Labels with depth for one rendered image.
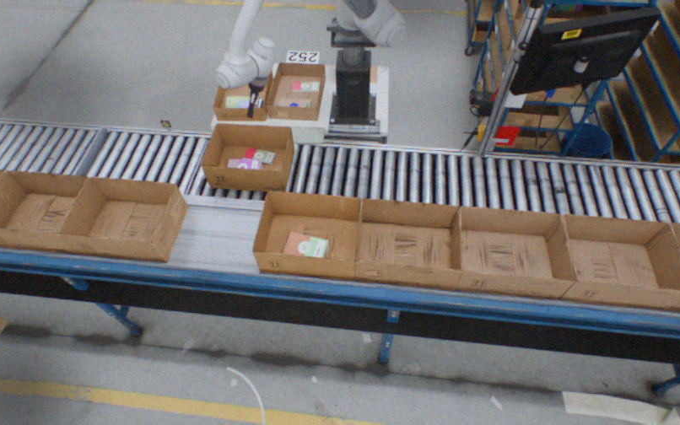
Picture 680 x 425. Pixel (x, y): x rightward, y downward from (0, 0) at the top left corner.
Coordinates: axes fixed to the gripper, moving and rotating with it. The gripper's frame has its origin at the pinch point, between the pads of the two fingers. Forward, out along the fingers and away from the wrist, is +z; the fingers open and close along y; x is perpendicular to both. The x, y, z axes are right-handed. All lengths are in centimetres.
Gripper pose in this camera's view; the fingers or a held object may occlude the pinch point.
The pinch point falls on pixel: (250, 111)
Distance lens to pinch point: 219.5
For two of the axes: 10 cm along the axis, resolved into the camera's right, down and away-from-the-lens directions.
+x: -9.4, -2.7, -2.0
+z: -3.2, 5.0, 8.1
